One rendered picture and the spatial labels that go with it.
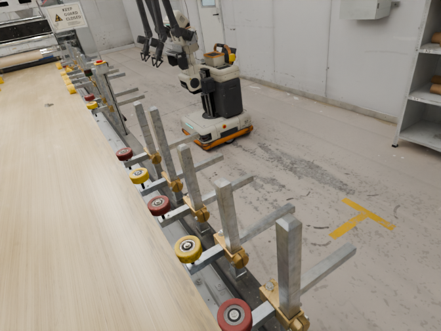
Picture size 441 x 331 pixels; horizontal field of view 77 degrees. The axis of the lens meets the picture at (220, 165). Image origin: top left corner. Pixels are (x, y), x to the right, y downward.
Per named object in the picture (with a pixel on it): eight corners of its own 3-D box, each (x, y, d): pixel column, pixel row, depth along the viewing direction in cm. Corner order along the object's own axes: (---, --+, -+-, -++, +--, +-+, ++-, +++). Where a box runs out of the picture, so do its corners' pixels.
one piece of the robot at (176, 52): (181, 64, 291) (176, 41, 280) (192, 67, 271) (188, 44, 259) (167, 67, 286) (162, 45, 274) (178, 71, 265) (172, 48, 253)
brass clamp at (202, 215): (196, 200, 116) (194, 191, 113) (212, 218, 106) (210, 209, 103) (183, 207, 114) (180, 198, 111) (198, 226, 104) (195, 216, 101)
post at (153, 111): (181, 198, 134) (154, 104, 108) (184, 201, 131) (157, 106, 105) (174, 200, 133) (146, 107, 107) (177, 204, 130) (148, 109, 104)
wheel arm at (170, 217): (249, 179, 123) (249, 171, 121) (254, 182, 120) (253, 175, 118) (159, 224, 107) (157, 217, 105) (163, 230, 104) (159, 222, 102)
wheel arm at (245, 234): (289, 209, 104) (289, 200, 102) (295, 214, 102) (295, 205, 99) (187, 270, 88) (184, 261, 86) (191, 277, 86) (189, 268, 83)
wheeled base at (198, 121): (226, 116, 371) (224, 98, 358) (254, 131, 323) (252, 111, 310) (181, 133, 347) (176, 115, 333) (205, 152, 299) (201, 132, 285)
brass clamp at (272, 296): (275, 287, 78) (274, 276, 75) (312, 328, 68) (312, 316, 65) (258, 299, 76) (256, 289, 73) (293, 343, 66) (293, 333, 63)
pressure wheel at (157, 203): (165, 234, 101) (156, 211, 95) (151, 226, 106) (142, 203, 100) (180, 220, 106) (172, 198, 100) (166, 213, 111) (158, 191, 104)
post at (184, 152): (208, 238, 119) (184, 141, 93) (212, 243, 116) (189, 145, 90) (201, 242, 118) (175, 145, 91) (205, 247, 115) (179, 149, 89)
